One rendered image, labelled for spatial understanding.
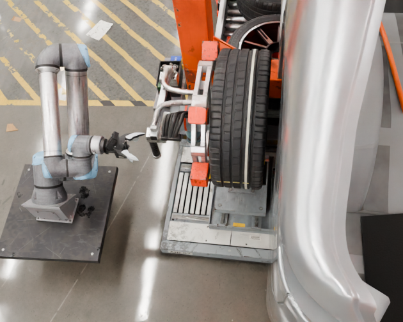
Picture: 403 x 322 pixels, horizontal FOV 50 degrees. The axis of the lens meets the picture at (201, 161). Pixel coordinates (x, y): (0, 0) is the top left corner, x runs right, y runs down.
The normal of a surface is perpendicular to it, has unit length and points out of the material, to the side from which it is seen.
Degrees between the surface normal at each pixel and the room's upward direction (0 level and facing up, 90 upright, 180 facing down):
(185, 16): 90
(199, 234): 0
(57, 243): 0
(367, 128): 43
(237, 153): 61
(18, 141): 0
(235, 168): 76
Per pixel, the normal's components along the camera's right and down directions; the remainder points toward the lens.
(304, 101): -0.79, -0.33
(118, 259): -0.08, -0.52
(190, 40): -0.13, 0.86
